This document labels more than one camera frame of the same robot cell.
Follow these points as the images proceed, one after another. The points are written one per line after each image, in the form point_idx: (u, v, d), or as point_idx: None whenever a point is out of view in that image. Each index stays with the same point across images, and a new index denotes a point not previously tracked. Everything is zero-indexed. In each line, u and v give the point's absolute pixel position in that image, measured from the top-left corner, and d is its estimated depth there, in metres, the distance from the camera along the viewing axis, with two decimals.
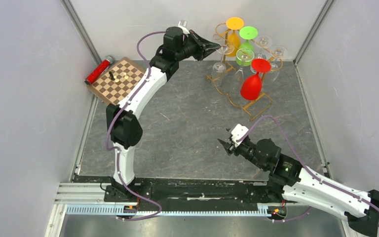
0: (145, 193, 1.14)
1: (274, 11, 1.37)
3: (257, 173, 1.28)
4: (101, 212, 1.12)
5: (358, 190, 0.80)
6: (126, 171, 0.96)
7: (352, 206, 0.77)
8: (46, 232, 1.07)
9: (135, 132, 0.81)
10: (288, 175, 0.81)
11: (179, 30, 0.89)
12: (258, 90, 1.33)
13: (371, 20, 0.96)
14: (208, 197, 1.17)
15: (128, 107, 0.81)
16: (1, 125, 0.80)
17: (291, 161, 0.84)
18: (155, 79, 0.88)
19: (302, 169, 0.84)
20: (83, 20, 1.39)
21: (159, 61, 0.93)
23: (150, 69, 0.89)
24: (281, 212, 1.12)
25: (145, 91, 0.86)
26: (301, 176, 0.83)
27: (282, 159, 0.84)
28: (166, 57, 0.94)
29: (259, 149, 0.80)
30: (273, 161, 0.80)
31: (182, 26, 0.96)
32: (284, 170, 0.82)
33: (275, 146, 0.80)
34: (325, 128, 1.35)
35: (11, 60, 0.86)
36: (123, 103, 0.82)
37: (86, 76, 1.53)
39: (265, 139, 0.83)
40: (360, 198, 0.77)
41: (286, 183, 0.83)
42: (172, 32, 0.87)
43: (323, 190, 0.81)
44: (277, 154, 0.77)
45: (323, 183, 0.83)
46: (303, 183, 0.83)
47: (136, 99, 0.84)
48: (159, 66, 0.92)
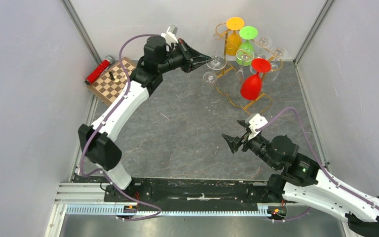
0: (145, 193, 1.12)
1: (274, 11, 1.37)
3: (257, 173, 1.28)
4: (101, 212, 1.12)
5: (370, 196, 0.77)
6: (119, 180, 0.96)
7: (364, 212, 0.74)
8: (46, 232, 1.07)
9: (112, 153, 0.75)
10: (305, 176, 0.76)
11: (162, 40, 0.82)
12: (258, 90, 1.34)
13: (371, 20, 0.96)
14: (208, 197, 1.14)
15: (102, 129, 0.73)
16: (1, 125, 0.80)
17: (309, 160, 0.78)
18: (134, 95, 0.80)
19: (319, 170, 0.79)
20: (82, 20, 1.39)
21: (139, 74, 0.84)
23: (129, 85, 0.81)
24: (281, 212, 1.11)
25: (123, 110, 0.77)
26: (318, 178, 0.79)
27: (297, 158, 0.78)
28: (147, 68, 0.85)
29: (275, 147, 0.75)
30: (288, 160, 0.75)
31: (170, 35, 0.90)
32: (302, 170, 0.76)
33: (292, 145, 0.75)
34: (325, 128, 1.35)
35: (11, 60, 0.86)
36: (97, 124, 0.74)
37: (86, 76, 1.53)
39: (281, 137, 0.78)
40: (373, 204, 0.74)
41: (302, 183, 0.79)
42: (155, 42, 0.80)
43: (339, 194, 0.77)
44: (294, 153, 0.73)
45: (339, 187, 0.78)
46: (319, 186, 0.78)
47: (112, 119, 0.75)
48: (139, 80, 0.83)
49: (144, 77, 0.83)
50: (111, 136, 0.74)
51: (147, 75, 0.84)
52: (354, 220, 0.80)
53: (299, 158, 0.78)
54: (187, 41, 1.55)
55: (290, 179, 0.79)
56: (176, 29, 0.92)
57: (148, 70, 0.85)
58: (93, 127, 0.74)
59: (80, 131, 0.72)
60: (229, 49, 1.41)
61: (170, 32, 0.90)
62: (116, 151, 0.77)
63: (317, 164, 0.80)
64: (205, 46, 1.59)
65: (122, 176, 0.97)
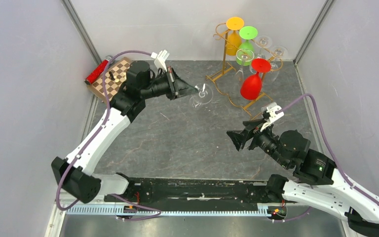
0: (145, 193, 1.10)
1: (274, 11, 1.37)
3: (257, 173, 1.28)
4: (101, 212, 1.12)
5: None
6: (113, 190, 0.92)
7: (374, 214, 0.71)
8: (46, 231, 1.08)
9: (92, 187, 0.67)
10: (321, 174, 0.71)
11: (147, 65, 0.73)
12: (258, 90, 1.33)
13: (371, 20, 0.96)
14: (208, 197, 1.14)
15: (77, 163, 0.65)
16: (1, 125, 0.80)
17: (324, 158, 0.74)
18: (113, 123, 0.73)
19: (335, 169, 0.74)
20: (82, 20, 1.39)
21: (120, 100, 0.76)
23: (107, 113, 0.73)
24: (281, 212, 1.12)
25: (100, 140, 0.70)
26: (334, 178, 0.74)
27: (312, 156, 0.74)
28: (129, 94, 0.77)
29: (285, 142, 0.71)
30: (299, 156, 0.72)
31: (159, 58, 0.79)
32: (318, 169, 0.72)
33: (303, 140, 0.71)
34: (325, 129, 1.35)
35: (11, 60, 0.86)
36: (72, 157, 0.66)
37: (86, 76, 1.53)
39: (291, 131, 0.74)
40: None
41: (316, 182, 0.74)
42: (138, 67, 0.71)
43: (353, 196, 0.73)
44: (306, 148, 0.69)
45: (354, 188, 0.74)
46: (333, 185, 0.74)
47: (88, 151, 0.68)
48: (119, 106, 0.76)
49: (125, 103, 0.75)
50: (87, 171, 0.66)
51: (128, 101, 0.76)
52: (355, 220, 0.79)
53: (314, 155, 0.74)
54: (188, 41, 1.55)
55: (303, 177, 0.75)
56: (167, 55, 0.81)
57: (130, 96, 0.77)
58: (67, 160, 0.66)
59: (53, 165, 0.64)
60: (229, 49, 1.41)
61: (159, 55, 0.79)
62: (96, 183, 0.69)
63: (332, 162, 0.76)
64: (205, 46, 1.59)
65: (113, 186, 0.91)
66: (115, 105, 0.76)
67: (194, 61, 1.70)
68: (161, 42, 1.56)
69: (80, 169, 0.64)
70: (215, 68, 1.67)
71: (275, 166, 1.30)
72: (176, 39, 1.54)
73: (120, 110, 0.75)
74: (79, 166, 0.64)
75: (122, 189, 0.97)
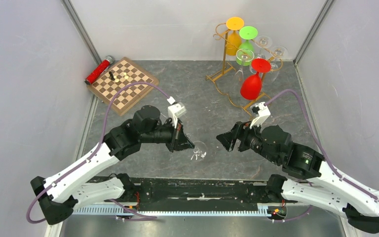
0: (145, 193, 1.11)
1: (274, 11, 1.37)
3: (257, 173, 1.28)
4: (101, 212, 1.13)
5: (374, 189, 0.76)
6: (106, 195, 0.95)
7: (367, 207, 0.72)
8: (46, 232, 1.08)
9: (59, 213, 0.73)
10: (307, 167, 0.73)
11: (158, 113, 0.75)
12: (258, 90, 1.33)
13: (371, 20, 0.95)
14: (208, 197, 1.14)
15: (51, 191, 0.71)
16: (1, 125, 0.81)
17: (311, 151, 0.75)
18: (99, 160, 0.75)
19: (323, 162, 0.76)
20: (83, 20, 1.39)
21: (117, 136, 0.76)
23: (97, 147, 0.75)
24: (281, 212, 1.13)
25: (80, 175, 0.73)
26: (322, 171, 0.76)
27: (299, 150, 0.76)
28: (128, 135, 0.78)
29: (266, 137, 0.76)
30: (282, 149, 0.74)
31: (172, 106, 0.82)
32: (304, 162, 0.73)
33: (284, 134, 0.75)
34: (325, 128, 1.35)
35: (12, 61, 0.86)
36: (49, 183, 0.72)
37: (86, 76, 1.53)
39: (272, 126, 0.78)
40: (377, 199, 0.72)
41: (304, 176, 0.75)
42: (150, 114, 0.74)
43: (342, 188, 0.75)
44: (285, 141, 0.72)
45: (343, 180, 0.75)
46: (322, 178, 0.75)
47: (63, 182, 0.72)
48: (113, 143, 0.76)
49: (119, 142, 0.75)
50: (58, 199, 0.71)
51: (124, 140, 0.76)
52: (353, 216, 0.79)
53: (300, 149, 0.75)
54: (188, 41, 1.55)
55: (291, 172, 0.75)
56: (181, 108, 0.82)
57: (128, 136, 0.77)
58: (45, 184, 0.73)
59: (32, 184, 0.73)
60: (229, 49, 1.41)
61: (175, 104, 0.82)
62: (66, 209, 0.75)
63: (321, 155, 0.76)
64: (205, 46, 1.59)
65: (102, 197, 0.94)
66: (109, 140, 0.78)
67: (194, 61, 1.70)
68: (161, 42, 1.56)
69: (50, 198, 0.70)
70: (215, 68, 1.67)
71: (275, 166, 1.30)
72: (176, 39, 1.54)
73: (112, 147, 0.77)
74: (50, 195, 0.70)
75: (118, 193, 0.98)
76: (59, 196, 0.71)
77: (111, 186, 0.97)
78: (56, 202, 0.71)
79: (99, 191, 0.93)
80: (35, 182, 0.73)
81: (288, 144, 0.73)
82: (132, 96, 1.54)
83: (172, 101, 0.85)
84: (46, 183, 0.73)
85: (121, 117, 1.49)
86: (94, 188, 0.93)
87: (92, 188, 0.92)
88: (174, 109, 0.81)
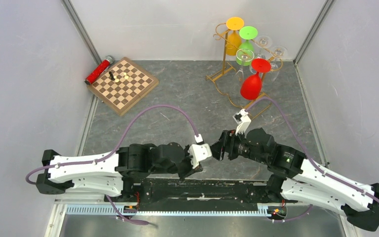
0: (145, 193, 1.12)
1: (274, 11, 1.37)
3: (257, 173, 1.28)
4: (101, 212, 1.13)
5: (361, 183, 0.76)
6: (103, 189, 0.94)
7: (355, 200, 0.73)
8: (46, 232, 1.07)
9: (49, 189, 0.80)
10: (288, 165, 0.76)
11: (179, 159, 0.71)
12: (258, 91, 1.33)
13: (371, 20, 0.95)
14: (208, 197, 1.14)
15: (52, 170, 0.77)
16: (1, 124, 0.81)
17: (293, 150, 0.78)
18: (103, 168, 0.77)
19: (304, 159, 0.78)
20: (83, 20, 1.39)
21: (132, 155, 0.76)
23: (108, 155, 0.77)
24: (281, 212, 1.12)
25: (80, 170, 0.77)
26: (303, 168, 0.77)
27: (282, 149, 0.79)
28: (142, 159, 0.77)
29: (250, 138, 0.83)
30: (266, 150, 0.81)
31: (200, 149, 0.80)
32: (286, 160, 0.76)
33: (267, 136, 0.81)
34: (325, 128, 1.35)
35: (12, 60, 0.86)
36: (55, 163, 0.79)
37: (86, 76, 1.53)
39: (255, 129, 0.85)
40: (363, 192, 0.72)
41: (287, 173, 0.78)
42: (171, 153, 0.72)
43: (326, 183, 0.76)
44: (267, 142, 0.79)
45: (325, 176, 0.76)
46: (305, 175, 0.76)
47: (65, 169, 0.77)
48: (124, 161, 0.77)
49: (130, 163, 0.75)
50: (53, 181, 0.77)
51: (135, 164, 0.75)
52: (352, 213, 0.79)
53: (283, 149, 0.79)
54: (188, 41, 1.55)
55: (275, 171, 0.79)
56: (207, 154, 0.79)
57: (141, 160, 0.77)
58: (53, 160, 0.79)
59: (45, 153, 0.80)
60: (229, 49, 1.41)
61: (203, 148, 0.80)
62: (58, 189, 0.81)
63: (303, 154, 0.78)
64: (205, 46, 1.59)
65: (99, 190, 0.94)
66: (123, 154, 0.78)
67: (194, 61, 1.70)
68: (161, 42, 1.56)
69: (48, 175, 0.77)
70: (215, 68, 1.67)
71: None
72: (176, 39, 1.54)
73: (120, 164, 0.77)
74: (49, 173, 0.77)
75: (114, 194, 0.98)
76: (55, 178, 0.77)
77: (111, 185, 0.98)
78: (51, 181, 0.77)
79: (99, 184, 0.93)
80: (47, 154, 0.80)
81: (270, 145, 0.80)
82: (132, 96, 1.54)
83: (199, 139, 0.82)
84: (54, 159, 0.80)
85: (121, 117, 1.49)
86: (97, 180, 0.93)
87: (94, 179, 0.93)
88: (201, 156, 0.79)
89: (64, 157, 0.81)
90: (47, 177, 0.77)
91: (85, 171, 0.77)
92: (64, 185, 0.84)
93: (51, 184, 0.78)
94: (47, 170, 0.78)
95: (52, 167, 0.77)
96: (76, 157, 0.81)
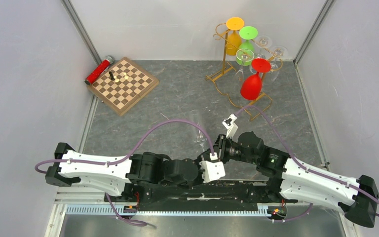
0: (145, 193, 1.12)
1: (274, 11, 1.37)
3: (257, 173, 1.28)
4: (101, 212, 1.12)
5: (345, 177, 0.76)
6: (107, 188, 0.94)
7: (339, 193, 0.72)
8: (46, 232, 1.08)
9: (55, 182, 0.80)
10: (273, 166, 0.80)
11: (192, 176, 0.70)
12: (258, 90, 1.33)
13: (371, 20, 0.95)
14: (208, 197, 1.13)
15: (62, 165, 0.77)
16: (1, 124, 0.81)
17: (280, 152, 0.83)
18: (113, 171, 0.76)
19: (288, 159, 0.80)
20: (83, 20, 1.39)
21: (144, 165, 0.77)
23: (121, 160, 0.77)
24: (281, 212, 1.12)
25: (91, 170, 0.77)
26: (286, 166, 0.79)
27: (269, 151, 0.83)
28: (153, 170, 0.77)
29: (242, 141, 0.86)
30: (255, 152, 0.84)
31: (214, 168, 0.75)
32: (270, 161, 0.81)
33: (257, 138, 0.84)
34: (325, 128, 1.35)
35: (12, 61, 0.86)
36: (67, 159, 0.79)
37: (86, 76, 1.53)
39: (247, 132, 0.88)
40: (347, 184, 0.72)
41: (275, 174, 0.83)
42: (185, 170, 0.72)
43: (310, 179, 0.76)
44: (257, 144, 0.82)
45: (309, 172, 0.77)
46: (288, 173, 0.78)
47: (76, 166, 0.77)
48: (135, 168, 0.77)
49: (141, 172, 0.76)
50: (62, 175, 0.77)
51: (146, 174, 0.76)
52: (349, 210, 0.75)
53: (270, 150, 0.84)
54: (188, 41, 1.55)
55: (263, 171, 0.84)
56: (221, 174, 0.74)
57: (153, 170, 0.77)
58: (65, 154, 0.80)
59: (58, 146, 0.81)
60: (229, 49, 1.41)
61: (217, 167, 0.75)
62: (64, 183, 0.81)
63: (287, 154, 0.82)
64: (205, 46, 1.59)
65: (103, 189, 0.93)
66: (135, 162, 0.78)
67: (194, 61, 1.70)
68: (161, 41, 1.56)
69: (58, 169, 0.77)
70: (215, 68, 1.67)
71: None
72: (176, 39, 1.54)
73: (132, 171, 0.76)
74: (60, 167, 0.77)
75: (116, 194, 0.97)
76: (65, 173, 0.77)
77: (114, 184, 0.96)
78: (60, 175, 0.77)
79: (103, 183, 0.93)
80: (60, 147, 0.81)
81: (260, 147, 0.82)
82: (132, 95, 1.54)
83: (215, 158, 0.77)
84: (66, 154, 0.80)
85: (121, 116, 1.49)
86: (102, 179, 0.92)
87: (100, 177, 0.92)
88: (213, 176, 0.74)
89: (77, 153, 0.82)
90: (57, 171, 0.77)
91: (94, 171, 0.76)
92: (70, 180, 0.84)
93: (60, 178, 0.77)
94: (58, 164, 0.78)
95: (63, 161, 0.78)
96: (89, 155, 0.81)
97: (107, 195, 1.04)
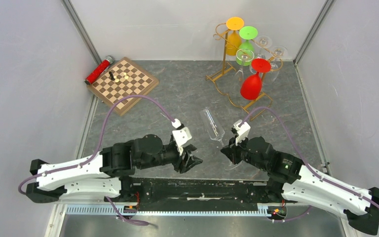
0: (144, 193, 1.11)
1: (274, 11, 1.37)
3: (257, 173, 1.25)
4: (101, 212, 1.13)
5: (358, 187, 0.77)
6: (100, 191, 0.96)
7: (352, 204, 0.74)
8: (46, 232, 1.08)
9: (41, 199, 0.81)
10: (287, 172, 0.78)
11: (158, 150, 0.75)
12: (258, 90, 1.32)
13: (371, 20, 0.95)
14: (208, 197, 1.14)
15: (39, 178, 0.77)
16: (1, 124, 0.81)
17: (292, 157, 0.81)
18: (88, 170, 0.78)
19: (303, 166, 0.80)
20: (83, 21, 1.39)
21: (115, 154, 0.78)
23: (91, 157, 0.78)
24: (281, 212, 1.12)
25: (67, 176, 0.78)
26: (301, 173, 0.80)
27: (281, 156, 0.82)
28: (126, 157, 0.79)
29: (249, 146, 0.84)
30: (265, 157, 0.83)
31: (179, 135, 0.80)
32: (284, 167, 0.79)
33: (265, 143, 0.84)
34: (325, 128, 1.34)
35: (11, 61, 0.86)
36: (43, 170, 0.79)
37: (86, 76, 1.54)
39: (255, 137, 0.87)
40: (360, 195, 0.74)
41: (286, 179, 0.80)
42: (148, 145, 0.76)
43: (323, 188, 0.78)
44: (266, 149, 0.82)
45: (323, 180, 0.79)
46: (303, 180, 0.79)
47: (52, 176, 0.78)
48: (107, 160, 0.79)
49: (114, 162, 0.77)
50: (43, 189, 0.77)
51: (118, 162, 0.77)
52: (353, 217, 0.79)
53: (282, 156, 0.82)
54: (188, 41, 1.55)
55: (275, 177, 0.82)
56: (187, 135, 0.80)
57: (125, 158, 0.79)
58: (39, 169, 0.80)
59: (31, 163, 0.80)
60: (229, 48, 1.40)
61: (181, 133, 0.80)
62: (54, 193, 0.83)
63: (300, 160, 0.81)
64: (205, 46, 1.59)
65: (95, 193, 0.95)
66: (107, 155, 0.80)
67: (194, 61, 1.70)
68: (160, 41, 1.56)
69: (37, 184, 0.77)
70: (215, 68, 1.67)
71: None
72: (176, 39, 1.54)
73: (104, 164, 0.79)
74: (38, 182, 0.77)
75: (114, 194, 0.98)
76: (45, 185, 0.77)
77: (108, 186, 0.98)
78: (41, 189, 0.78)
79: (94, 187, 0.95)
80: (34, 165, 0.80)
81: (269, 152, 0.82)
82: (132, 95, 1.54)
83: (177, 125, 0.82)
84: (40, 169, 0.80)
85: (121, 117, 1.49)
86: (91, 184, 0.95)
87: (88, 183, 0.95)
88: (180, 139, 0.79)
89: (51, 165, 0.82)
90: (36, 185, 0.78)
91: (70, 177, 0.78)
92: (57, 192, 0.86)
93: (41, 192, 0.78)
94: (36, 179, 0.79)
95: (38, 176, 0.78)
96: (62, 163, 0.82)
97: (107, 197, 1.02)
